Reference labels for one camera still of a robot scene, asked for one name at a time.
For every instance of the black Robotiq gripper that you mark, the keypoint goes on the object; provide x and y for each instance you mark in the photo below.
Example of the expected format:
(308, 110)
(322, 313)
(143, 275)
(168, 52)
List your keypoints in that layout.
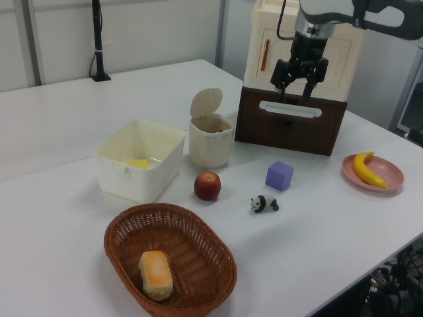
(309, 49)

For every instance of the cream trash can lid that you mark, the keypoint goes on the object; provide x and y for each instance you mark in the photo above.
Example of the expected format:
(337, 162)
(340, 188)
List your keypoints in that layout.
(206, 100)

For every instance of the cream plastic trash can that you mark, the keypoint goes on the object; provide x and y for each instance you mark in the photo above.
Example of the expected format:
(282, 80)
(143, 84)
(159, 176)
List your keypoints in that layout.
(209, 148)

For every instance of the cream plastic cabinet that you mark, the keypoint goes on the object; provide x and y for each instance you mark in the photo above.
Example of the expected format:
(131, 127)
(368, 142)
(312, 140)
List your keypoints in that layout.
(343, 66)

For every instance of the dark brown wooden drawer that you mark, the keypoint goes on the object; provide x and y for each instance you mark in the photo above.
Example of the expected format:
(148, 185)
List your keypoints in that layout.
(287, 135)

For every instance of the purple cube block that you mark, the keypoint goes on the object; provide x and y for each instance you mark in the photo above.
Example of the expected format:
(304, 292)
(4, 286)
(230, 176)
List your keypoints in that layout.
(279, 176)

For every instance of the yellow banana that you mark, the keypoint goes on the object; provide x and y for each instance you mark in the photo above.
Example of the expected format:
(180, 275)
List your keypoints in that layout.
(361, 168)

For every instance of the pink plate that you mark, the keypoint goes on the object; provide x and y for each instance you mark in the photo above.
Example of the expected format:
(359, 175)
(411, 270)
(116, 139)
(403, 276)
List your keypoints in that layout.
(390, 173)

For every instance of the panda figurine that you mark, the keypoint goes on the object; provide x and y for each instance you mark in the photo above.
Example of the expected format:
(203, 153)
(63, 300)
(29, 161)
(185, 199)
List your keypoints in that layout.
(264, 203)

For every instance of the red apple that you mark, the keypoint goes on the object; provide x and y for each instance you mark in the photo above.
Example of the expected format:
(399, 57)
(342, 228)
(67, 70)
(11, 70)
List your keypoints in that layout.
(207, 186)

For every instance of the yellow cube block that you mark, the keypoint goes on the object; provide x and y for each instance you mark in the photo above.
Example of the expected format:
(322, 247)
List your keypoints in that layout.
(138, 163)

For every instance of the white plastic storage box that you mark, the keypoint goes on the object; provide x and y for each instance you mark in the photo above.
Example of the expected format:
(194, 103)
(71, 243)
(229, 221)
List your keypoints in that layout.
(138, 183)

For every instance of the brown wicker basket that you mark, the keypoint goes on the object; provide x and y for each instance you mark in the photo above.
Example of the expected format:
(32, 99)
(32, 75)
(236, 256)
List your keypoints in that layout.
(191, 237)

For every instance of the toasted bread loaf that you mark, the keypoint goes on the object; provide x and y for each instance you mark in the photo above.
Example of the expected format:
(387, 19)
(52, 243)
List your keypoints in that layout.
(155, 275)

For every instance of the black camera stand pole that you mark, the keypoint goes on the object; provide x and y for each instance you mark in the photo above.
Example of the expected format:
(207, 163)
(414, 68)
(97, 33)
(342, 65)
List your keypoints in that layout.
(98, 39)

